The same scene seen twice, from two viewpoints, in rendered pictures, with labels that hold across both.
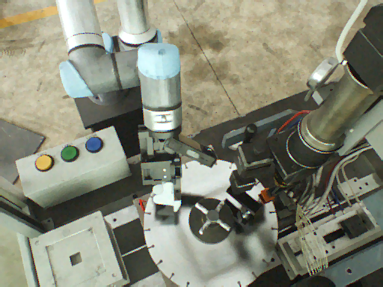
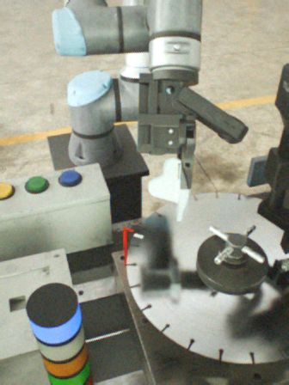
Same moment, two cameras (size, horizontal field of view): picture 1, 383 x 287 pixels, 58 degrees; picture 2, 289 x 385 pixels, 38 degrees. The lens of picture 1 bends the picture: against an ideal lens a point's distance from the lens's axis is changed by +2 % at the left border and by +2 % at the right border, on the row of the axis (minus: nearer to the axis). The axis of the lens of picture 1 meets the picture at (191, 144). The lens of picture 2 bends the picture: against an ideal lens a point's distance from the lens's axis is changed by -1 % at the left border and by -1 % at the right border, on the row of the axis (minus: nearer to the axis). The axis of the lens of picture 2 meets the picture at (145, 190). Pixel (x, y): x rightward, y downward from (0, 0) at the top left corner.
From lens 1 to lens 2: 0.41 m
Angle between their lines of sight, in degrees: 24
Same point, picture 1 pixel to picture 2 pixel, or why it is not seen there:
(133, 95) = (126, 161)
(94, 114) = not seen: hidden behind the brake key
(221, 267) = (249, 325)
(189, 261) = (196, 310)
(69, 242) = (13, 282)
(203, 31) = (212, 161)
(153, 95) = (166, 13)
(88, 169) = (57, 203)
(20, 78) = not seen: outside the picture
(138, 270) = (107, 365)
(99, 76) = (97, 20)
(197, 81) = not seen: hidden behind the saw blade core
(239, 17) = (256, 151)
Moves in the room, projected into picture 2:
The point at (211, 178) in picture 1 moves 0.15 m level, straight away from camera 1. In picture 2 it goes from (232, 213) to (249, 164)
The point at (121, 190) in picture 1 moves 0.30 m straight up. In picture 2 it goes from (95, 259) to (83, 147)
